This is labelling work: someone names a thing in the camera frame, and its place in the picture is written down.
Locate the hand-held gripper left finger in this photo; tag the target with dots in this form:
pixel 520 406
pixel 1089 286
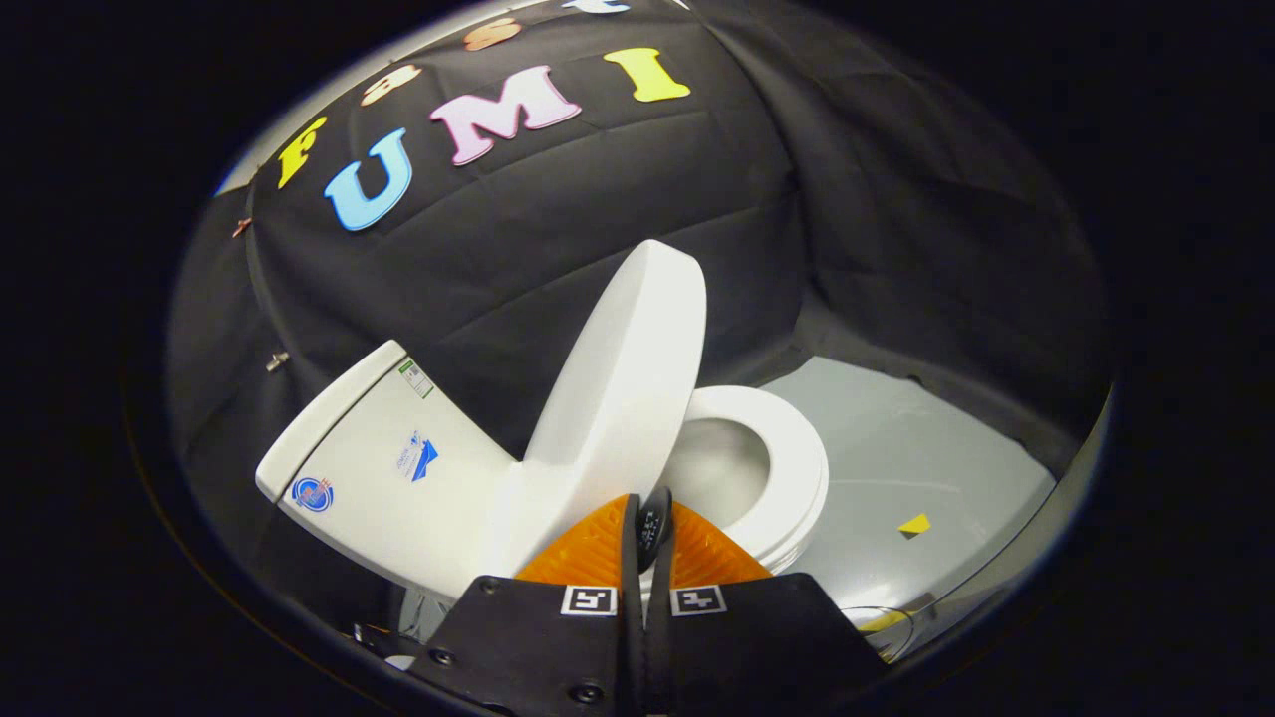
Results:
pixel 538 647

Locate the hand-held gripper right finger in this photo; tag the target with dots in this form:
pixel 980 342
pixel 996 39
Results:
pixel 757 647

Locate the white toilet lid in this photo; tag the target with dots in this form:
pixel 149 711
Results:
pixel 623 388

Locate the white toilet with tank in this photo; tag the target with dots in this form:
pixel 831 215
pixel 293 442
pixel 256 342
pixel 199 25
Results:
pixel 388 488

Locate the yellow floor tape piece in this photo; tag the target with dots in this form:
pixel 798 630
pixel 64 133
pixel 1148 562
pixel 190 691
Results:
pixel 914 524

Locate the silver cloth clip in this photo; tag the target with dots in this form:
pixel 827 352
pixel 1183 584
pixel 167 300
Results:
pixel 277 360

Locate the black backdrop cloth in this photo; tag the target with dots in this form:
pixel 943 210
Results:
pixel 558 199

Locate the copper cloth clip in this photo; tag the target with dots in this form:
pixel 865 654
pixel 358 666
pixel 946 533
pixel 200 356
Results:
pixel 241 227

